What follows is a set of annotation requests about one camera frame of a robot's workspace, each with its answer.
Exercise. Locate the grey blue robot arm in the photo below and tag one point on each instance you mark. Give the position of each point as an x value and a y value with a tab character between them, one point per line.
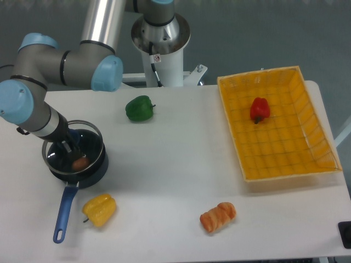
39	63

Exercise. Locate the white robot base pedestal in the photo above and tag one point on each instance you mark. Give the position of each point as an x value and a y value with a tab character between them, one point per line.
162	54

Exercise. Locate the orange croissant bread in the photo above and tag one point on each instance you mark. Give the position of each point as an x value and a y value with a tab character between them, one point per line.
217	217

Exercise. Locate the yellow woven basket tray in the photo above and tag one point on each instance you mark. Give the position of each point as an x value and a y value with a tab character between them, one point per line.
292	141

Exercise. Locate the brown egg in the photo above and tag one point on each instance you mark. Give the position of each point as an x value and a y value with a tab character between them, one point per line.
80	164

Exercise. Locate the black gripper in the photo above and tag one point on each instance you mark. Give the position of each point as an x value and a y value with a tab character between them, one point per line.
56	130

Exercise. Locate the black device at table edge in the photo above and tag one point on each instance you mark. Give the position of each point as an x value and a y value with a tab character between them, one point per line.
345	233

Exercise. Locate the yellow bell pepper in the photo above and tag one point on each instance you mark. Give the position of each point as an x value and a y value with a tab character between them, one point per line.
99	209

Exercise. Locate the red bell pepper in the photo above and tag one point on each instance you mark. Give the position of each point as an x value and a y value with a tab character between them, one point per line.
259	110

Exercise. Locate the glass pot lid blue knob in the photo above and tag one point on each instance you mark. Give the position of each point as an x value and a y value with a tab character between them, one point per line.
91	144

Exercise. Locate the green bell pepper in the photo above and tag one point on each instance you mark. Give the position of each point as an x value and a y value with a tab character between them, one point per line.
140	109

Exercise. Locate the dark pot blue handle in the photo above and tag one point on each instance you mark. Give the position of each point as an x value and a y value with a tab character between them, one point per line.
72	185

